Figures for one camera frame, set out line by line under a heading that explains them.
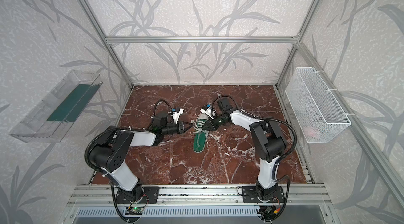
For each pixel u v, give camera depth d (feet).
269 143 1.63
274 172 1.83
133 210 2.32
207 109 2.71
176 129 2.70
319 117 1.97
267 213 2.47
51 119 2.07
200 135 2.92
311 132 2.33
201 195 2.47
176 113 2.77
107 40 3.08
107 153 1.60
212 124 2.64
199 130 2.92
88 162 1.51
